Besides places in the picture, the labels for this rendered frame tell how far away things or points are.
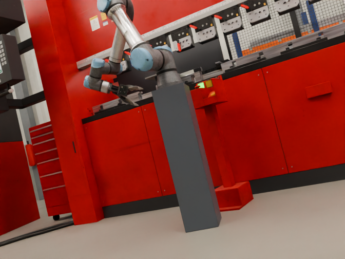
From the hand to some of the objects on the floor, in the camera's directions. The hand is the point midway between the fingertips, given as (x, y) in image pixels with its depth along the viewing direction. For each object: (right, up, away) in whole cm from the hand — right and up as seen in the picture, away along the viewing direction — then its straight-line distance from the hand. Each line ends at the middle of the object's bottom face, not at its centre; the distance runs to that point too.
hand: (139, 97), depth 218 cm
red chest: (-74, -109, +146) cm, 197 cm away
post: (+160, -48, +80) cm, 185 cm away
